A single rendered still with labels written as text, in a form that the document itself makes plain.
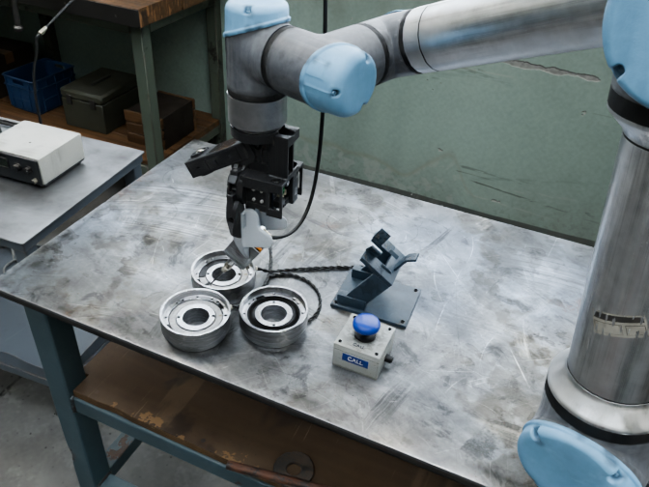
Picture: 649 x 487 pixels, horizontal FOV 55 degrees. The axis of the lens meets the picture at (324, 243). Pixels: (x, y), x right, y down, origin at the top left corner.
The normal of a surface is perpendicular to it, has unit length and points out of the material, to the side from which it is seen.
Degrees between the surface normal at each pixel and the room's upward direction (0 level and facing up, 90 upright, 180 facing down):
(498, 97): 90
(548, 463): 98
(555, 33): 109
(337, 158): 90
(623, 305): 90
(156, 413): 0
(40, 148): 0
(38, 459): 0
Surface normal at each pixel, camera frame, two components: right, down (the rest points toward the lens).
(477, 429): 0.05, -0.80
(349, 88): 0.76, 0.42
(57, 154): 0.94, 0.25
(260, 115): 0.13, 0.59
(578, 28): -0.57, 0.66
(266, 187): -0.37, 0.54
